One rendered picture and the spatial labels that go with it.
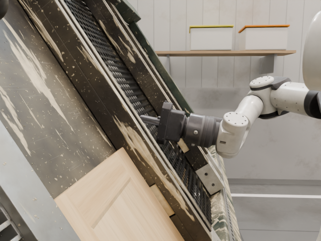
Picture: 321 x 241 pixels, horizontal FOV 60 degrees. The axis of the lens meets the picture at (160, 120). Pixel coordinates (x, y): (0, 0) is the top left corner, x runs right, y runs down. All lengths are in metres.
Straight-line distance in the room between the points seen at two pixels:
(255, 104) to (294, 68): 3.35
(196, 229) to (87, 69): 0.42
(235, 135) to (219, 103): 3.22
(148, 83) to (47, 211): 0.94
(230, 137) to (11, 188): 0.57
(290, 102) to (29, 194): 0.74
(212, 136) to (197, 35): 2.65
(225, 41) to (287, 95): 2.50
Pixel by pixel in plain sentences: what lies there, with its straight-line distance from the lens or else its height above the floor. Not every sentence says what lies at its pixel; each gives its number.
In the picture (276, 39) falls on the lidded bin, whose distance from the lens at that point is 3.50.
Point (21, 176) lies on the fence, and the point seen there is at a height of 1.28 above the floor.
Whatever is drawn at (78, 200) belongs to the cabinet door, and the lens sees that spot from 0.40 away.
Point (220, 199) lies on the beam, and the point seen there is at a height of 0.90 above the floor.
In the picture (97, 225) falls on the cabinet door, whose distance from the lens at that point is 0.42.
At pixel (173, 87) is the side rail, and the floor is 1.33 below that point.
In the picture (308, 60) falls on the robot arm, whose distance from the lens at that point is 0.25.
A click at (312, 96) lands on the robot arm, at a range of 0.83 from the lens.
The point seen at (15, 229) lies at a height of 1.24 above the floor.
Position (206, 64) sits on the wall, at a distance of 3.95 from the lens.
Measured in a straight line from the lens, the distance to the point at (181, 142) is 1.21.
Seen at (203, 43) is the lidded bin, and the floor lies 1.81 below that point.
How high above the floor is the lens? 1.37
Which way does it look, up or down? 8 degrees down
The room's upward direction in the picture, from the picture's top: straight up
